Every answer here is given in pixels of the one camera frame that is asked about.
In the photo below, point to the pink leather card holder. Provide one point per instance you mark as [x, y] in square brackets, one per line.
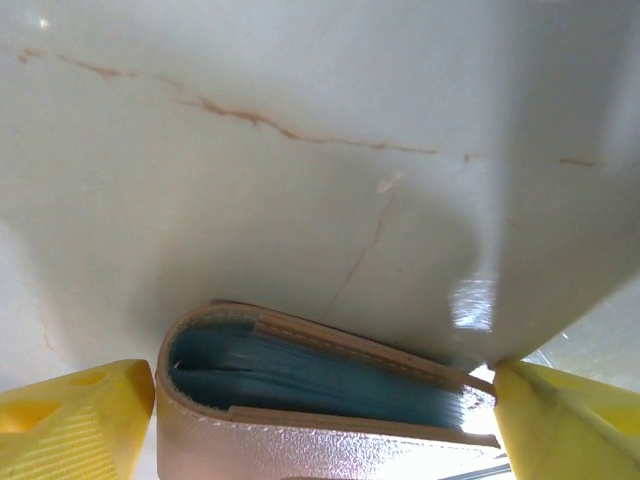
[310, 450]

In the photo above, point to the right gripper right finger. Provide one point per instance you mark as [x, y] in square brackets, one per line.
[575, 430]

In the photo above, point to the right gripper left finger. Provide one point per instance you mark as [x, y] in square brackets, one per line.
[75, 430]

